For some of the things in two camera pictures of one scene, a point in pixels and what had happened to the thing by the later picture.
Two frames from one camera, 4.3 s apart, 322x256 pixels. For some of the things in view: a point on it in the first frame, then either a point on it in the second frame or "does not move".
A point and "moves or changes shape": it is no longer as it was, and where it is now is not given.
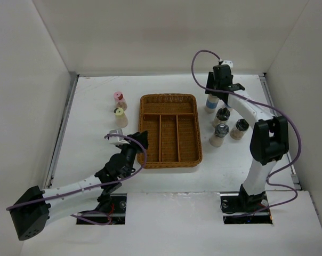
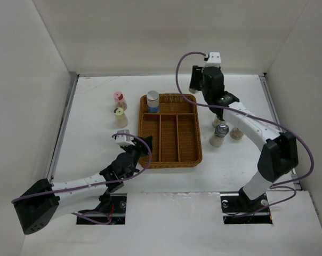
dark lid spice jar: (238, 132) does not move
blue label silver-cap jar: (211, 103) moves or changes shape
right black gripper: (211, 80) to (198, 72)
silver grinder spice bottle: (221, 130) does not move
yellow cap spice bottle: (121, 120) does not move
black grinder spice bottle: (222, 116) does not move
